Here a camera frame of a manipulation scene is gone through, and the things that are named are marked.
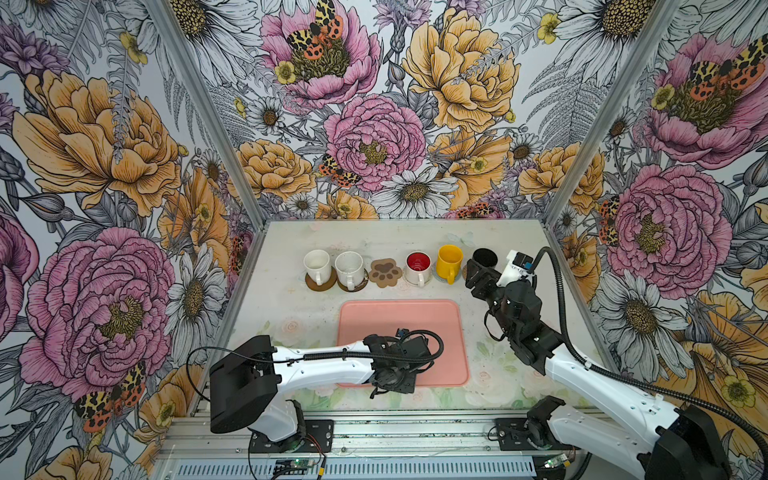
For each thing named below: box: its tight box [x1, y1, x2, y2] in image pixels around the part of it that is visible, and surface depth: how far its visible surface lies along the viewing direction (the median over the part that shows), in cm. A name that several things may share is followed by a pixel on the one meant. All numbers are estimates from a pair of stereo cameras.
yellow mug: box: [436, 244, 464, 285], surface depth 102 cm
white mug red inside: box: [404, 251, 432, 287], surface depth 102 cm
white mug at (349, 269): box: [334, 251, 365, 291], surface depth 99 cm
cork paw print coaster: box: [369, 258, 403, 289], surface depth 108 cm
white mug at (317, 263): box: [303, 249, 333, 285], surface depth 98 cm
